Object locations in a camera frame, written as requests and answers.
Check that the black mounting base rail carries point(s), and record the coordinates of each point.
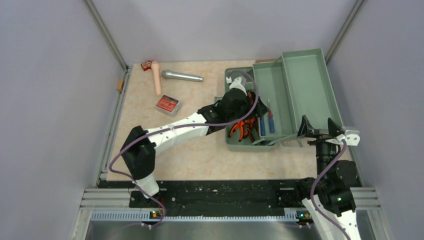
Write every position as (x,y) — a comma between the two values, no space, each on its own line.
(222,198)

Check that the orange black cutting pliers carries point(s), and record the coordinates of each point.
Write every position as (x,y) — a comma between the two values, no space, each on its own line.
(253,97)

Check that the beige wooden handle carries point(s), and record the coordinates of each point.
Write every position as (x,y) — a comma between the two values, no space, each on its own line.
(156,72)

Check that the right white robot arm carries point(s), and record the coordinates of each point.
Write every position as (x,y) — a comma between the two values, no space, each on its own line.
(328,197)

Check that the small red card box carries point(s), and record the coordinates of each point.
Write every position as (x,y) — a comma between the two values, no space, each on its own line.
(147,65)

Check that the orange black long-nose pliers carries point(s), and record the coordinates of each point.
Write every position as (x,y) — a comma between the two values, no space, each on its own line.
(248,127)

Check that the orange black combination pliers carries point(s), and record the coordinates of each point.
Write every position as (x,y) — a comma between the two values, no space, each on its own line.
(237,127)

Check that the green plastic tool box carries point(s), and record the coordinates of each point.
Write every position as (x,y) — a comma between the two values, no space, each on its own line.
(297,84)

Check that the red handled screwdriver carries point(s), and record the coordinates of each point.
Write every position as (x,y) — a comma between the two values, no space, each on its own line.
(271,123)

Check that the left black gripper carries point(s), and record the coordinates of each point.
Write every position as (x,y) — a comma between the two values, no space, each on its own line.
(260,109)

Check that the red labelled small box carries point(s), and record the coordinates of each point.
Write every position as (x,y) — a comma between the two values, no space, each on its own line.
(168,106)

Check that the small wooden block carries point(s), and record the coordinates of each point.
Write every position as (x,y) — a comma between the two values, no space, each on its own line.
(120,85)

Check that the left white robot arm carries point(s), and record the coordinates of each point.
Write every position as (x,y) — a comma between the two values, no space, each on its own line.
(141,147)

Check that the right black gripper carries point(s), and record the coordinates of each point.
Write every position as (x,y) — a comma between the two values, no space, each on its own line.
(306,129)

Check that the silver metal microphone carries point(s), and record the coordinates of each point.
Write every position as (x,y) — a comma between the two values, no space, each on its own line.
(169,74)

